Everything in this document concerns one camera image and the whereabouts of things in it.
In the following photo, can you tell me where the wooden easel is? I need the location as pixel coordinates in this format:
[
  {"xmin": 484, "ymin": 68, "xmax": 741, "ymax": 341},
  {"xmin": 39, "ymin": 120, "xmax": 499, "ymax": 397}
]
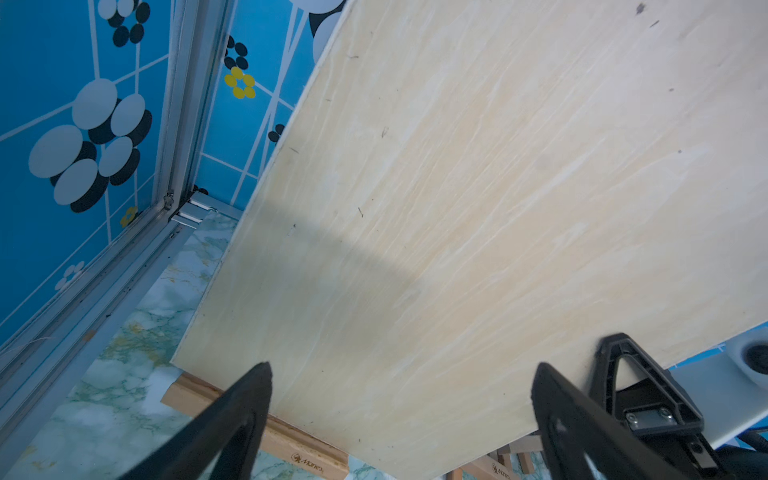
[
  {"xmin": 161, "ymin": 372, "xmax": 350, "ymax": 479},
  {"xmin": 445, "ymin": 434, "xmax": 543, "ymax": 480}
]

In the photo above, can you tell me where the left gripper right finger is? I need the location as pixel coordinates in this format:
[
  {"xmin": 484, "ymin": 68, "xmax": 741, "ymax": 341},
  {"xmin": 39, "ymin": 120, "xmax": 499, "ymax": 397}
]
[{"xmin": 531, "ymin": 362, "xmax": 684, "ymax": 479}]

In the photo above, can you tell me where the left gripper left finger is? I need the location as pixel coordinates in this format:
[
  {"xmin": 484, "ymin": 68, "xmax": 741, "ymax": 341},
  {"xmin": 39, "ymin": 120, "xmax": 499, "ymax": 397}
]
[{"xmin": 122, "ymin": 362, "xmax": 272, "ymax": 479}]

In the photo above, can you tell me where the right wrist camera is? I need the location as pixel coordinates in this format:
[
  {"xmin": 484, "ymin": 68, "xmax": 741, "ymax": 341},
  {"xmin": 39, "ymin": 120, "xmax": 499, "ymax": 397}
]
[{"xmin": 671, "ymin": 326, "xmax": 767, "ymax": 448}]

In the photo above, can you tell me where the plywood board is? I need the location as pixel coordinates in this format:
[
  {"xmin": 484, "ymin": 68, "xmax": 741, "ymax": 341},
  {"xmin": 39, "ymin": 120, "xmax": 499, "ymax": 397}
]
[{"xmin": 173, "ymin": 1, "xmax": 767, "ymax": 479}]

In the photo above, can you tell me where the left aluminium corner post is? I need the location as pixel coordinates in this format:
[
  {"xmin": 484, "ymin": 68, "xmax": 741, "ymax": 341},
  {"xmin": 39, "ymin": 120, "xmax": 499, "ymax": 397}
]
[{"xmin": 1, "ymin": 1, "xmax": 237, "ymax": 471}]

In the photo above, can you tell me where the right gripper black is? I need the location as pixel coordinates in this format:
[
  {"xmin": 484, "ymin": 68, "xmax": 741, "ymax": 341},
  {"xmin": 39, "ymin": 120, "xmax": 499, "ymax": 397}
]
[{"xmin": 589, "ymin": 333, "xmax": 767, "ymax": 479}]

